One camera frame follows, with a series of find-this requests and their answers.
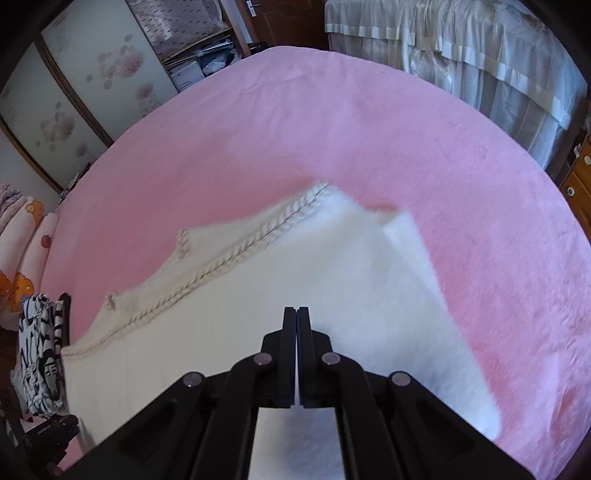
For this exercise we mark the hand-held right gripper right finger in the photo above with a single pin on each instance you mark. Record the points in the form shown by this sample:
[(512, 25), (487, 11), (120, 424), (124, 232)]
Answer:
[(304, 350)]

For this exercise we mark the wooden dresser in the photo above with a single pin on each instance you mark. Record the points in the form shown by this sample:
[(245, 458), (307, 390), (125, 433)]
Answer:
[(579, 184)]

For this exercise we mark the white cardboard box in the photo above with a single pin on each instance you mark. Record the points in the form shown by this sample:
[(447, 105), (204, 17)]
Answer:
[(187, 76)]

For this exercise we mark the brown wooden door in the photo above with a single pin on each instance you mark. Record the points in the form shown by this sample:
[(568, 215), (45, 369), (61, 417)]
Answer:
[(286, 23)]

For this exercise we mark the purple folded blanket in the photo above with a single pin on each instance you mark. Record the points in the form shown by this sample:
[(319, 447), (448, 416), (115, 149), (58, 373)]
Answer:
[(8, 198)]

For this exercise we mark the floral sliding door wardrobe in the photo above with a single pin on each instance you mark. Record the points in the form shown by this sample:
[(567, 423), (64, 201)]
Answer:
[(106, 64)]

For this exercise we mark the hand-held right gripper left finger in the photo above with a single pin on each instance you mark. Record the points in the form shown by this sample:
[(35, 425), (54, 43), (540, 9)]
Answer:
[(288, 350)]

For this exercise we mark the patterned wrapped board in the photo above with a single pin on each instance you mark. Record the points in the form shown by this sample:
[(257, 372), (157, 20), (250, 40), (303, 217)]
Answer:
[(180, 23)]

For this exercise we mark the black and white patterned garment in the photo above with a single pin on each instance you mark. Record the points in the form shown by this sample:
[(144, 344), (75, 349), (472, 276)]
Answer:
[(39, 360)]

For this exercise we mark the pink bed sheet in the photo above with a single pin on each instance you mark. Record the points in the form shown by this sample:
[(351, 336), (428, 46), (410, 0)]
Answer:
[(461, 230)]

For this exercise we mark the white fluffy knit sweater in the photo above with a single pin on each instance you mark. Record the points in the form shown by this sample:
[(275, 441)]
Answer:
[(323, 277)]

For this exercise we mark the white ruffled curtain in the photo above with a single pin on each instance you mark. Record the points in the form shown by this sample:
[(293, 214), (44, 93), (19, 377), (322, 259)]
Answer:
[(461, 50)]

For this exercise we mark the pink cartoon bear blanket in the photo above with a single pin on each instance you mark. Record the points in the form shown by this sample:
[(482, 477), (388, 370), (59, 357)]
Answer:
[(23, 258)]

